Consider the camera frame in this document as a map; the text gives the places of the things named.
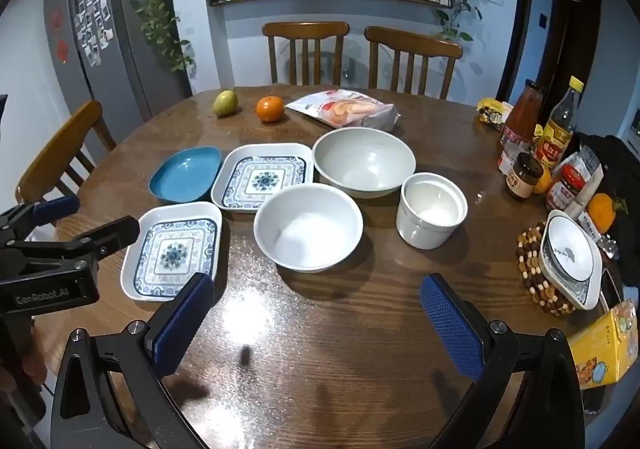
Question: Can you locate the medium white bowl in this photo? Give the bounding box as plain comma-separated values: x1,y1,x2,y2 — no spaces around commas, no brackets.
253,182,364,273

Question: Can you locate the person's left hand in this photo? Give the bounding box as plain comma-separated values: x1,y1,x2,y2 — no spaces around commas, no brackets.
22,324,51,382

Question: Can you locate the dark wooden door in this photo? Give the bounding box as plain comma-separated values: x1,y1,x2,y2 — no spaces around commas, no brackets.
537,0,601,102

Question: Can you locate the tangerine with leaf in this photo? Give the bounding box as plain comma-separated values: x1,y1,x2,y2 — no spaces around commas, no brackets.
586,193,617,234

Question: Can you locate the wooden chair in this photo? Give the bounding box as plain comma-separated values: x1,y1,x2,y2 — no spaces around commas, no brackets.
262,22,351,86
15,100,118,230
364,26,464,101

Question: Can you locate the white ceramic cup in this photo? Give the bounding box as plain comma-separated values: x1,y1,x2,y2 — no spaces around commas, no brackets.
396,172,468,250

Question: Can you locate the blue dish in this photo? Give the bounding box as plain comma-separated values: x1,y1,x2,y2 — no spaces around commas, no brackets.
149,146,223,204

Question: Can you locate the blue patterned square plate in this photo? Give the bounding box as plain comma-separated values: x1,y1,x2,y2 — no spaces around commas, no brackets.
210,143,315,215
121,202,223,303

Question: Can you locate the dark rimmed white bowl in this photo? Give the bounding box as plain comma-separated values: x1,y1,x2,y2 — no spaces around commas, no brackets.
539,210,603,311

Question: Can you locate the yellow capped vinegar bottle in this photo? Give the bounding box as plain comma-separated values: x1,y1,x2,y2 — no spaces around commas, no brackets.
535,76,586,170

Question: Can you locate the wooden beaded trivet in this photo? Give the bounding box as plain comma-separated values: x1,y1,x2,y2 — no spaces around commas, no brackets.
516,220,581,316

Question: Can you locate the grey fridge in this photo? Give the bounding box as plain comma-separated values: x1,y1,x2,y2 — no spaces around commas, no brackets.
42,0,193,145

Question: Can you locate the white snack bag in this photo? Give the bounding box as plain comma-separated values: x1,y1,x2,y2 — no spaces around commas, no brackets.
285,90,401,132

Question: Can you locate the cluster of fridge photos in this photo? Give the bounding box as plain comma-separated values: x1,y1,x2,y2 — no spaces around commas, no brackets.
74,0,116,67

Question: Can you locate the trailing green plant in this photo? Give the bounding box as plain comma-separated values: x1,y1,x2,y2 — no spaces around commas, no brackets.
112,0,196,75

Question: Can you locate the yellow carton box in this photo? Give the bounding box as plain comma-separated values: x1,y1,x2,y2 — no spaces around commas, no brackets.
566,299,640,390

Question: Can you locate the white food packet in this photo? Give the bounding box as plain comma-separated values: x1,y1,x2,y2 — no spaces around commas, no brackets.
560,145,605,220

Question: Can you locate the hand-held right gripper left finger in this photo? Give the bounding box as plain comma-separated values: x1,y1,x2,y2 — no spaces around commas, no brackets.
50,271,216,449

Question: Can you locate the large white bowl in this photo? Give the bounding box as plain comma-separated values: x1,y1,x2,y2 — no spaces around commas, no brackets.
312,128,417,200

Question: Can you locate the green pear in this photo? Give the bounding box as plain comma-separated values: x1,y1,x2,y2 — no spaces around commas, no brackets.
213,88,239,118

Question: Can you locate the yellow snack packet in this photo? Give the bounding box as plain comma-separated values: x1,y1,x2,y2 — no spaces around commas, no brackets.
476,98,515,131

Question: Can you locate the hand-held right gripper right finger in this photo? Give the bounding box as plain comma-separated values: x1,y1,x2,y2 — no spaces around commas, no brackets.
420,273,586,449

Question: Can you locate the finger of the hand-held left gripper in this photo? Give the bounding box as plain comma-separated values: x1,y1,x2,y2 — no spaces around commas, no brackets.
10,216,141,271
0,196,81,246

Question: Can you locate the black bag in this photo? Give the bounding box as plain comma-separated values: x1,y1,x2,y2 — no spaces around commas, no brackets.
575,134,640,290

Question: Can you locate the red sauce bottle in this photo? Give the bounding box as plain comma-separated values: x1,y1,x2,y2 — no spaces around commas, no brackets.
497,79,546,175

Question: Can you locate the dark sauce jar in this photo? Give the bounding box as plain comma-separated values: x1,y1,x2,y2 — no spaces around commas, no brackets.
505,152,545,201

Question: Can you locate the red chili sauce jar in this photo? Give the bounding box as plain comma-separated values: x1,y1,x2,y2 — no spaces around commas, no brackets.
545,163,587,212

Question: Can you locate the orange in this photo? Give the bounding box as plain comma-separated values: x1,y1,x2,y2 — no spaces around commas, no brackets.
256,96,286,123

